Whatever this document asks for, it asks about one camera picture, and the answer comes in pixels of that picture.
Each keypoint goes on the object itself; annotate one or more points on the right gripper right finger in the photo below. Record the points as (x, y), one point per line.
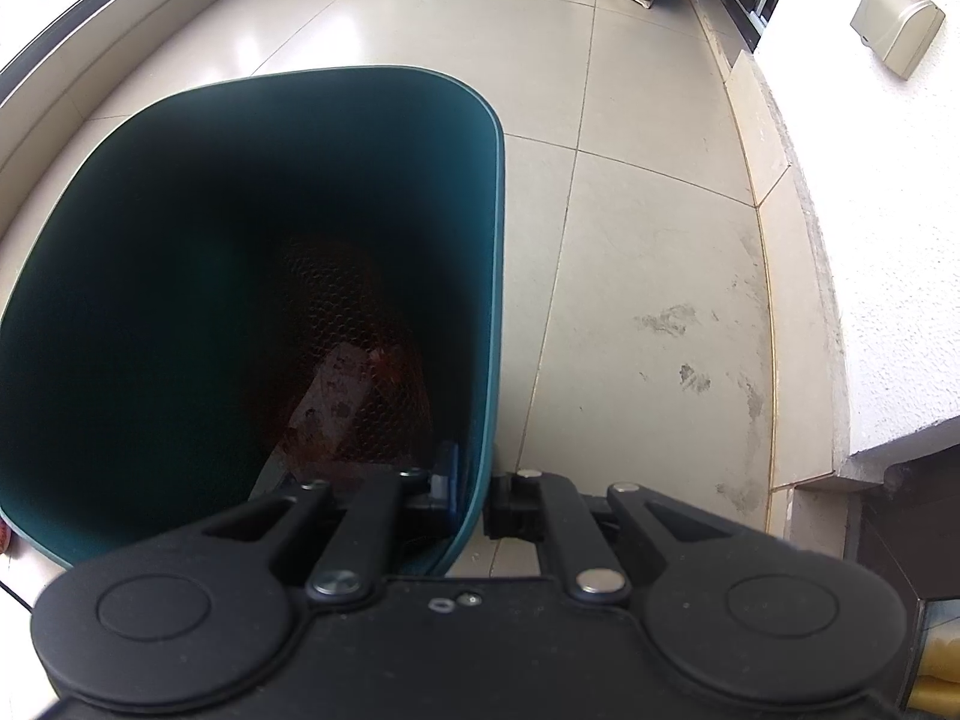
(513, 506)

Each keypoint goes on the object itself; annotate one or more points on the teal plastic trash bin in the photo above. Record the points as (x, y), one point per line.
(145, 356)

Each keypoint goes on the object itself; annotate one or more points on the red mesh net bag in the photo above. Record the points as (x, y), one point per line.
(334, 296)

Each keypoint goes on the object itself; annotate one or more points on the white printed paper wrapper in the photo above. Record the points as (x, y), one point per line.
(322, 421)

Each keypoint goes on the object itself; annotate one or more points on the beige wall socket cover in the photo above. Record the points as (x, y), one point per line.
(899, 32)

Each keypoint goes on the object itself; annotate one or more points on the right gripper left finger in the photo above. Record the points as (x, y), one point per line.
(435, 480)

